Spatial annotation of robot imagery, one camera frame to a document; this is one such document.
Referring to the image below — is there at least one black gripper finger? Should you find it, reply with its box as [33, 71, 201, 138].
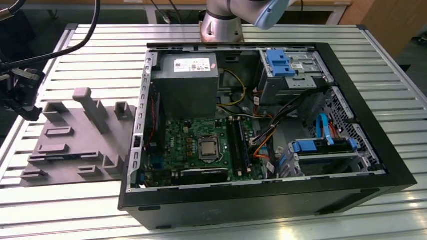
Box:
[12, 68, 46, 122]

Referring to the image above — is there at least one blue RAM stick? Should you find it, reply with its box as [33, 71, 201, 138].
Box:
[41, 155, 84, 161]

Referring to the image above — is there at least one black RAM slot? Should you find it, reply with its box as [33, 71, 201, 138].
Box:
[225, 117, 238, 176]

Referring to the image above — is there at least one installed RAM stick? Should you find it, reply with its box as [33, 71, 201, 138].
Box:
[236, 119, 250, 174]

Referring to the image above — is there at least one grey parts rack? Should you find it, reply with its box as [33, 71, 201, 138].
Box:
[18, 87, 138, 188]

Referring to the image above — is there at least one grey power supply unit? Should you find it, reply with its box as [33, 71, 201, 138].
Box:
[150, 52, 221, 118]

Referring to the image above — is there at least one green motherboard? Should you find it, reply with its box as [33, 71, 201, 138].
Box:
[142, 117, 268, 187]

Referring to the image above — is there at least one silver CPU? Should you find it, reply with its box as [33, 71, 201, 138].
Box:
[198, 142, 217, 155]

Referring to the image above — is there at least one CPU socket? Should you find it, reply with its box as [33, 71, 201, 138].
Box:
[194, 134, 224, 164]

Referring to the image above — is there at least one black graphics card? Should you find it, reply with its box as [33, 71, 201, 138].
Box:
[170, 167, 230, 186]

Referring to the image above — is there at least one blue plastic drive latch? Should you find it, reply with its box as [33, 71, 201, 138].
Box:
[265, 49, 297, 78]

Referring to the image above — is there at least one grey metal drive cage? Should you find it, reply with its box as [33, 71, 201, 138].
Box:
[257, 48, 334, 106]

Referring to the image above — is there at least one black PC case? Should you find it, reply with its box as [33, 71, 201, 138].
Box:
[116, 41, 419, 230]

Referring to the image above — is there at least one hard disk in blue carrier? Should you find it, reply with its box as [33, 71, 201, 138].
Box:
[288, 138, 360, 155]

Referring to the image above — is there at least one grey metal disk bay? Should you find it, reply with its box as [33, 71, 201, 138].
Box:
[276, 149, 388, 178]

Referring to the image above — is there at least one wooden cabinet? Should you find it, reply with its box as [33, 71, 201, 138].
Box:
[338, 0, 427, 60]

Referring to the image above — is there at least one thin cable with silver plug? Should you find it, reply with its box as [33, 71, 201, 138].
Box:
[149, 0, 174, 25]

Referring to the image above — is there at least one yellow and black wire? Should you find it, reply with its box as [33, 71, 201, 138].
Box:
[216, 69, 248, 108]

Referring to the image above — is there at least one orange yellow red wire bundle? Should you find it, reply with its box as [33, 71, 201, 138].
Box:
[249, 86, 272, 120]

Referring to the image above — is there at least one black cable bundle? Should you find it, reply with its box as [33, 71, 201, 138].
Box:
[249, 86, 329, 148]

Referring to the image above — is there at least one blue flat data wire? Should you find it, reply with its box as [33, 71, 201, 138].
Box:
[314, 113, 336, 146]

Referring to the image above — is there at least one wooden desk with white frame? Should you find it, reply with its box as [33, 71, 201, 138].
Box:
[0, 0, 354, 26]

